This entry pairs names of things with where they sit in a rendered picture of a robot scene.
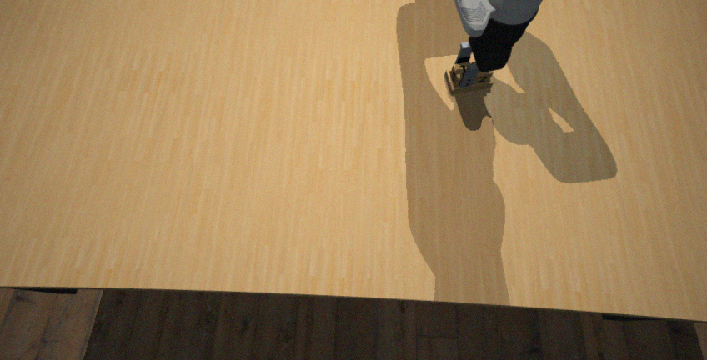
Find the tan calendar cube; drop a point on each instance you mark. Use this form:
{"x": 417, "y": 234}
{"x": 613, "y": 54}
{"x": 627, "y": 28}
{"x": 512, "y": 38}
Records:
{"x": 483, "y": 77}
{"x": 457, "y": 72}

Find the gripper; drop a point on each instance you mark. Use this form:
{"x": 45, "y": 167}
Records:
{"x": 493, "y": 26}

